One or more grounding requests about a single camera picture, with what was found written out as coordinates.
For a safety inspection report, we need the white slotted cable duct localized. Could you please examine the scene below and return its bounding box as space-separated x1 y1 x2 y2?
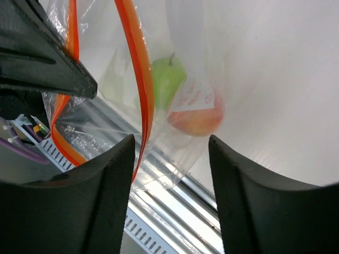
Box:
34 137 170 254

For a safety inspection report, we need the green apple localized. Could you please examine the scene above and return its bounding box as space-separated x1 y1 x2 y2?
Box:
151 52 187 111

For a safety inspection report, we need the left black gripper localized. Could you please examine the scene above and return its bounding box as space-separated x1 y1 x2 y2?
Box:
1 1 97 127

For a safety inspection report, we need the red yellow peach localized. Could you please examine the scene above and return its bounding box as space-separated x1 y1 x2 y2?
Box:
167 90 225 137

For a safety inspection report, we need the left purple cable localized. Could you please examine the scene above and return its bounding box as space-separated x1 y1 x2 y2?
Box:
0 117 50 165

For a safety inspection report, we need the clear orange-zipper zip bag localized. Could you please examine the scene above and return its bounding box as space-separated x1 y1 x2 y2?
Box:
43 1 265 192

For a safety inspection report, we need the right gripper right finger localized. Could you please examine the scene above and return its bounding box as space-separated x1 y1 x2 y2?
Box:
209 135 338 253

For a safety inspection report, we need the aluminium mounting rail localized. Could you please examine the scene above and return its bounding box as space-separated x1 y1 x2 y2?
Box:
56 98 221 241

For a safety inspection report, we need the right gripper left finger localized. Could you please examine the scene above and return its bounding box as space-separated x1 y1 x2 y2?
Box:
1 135 135 253

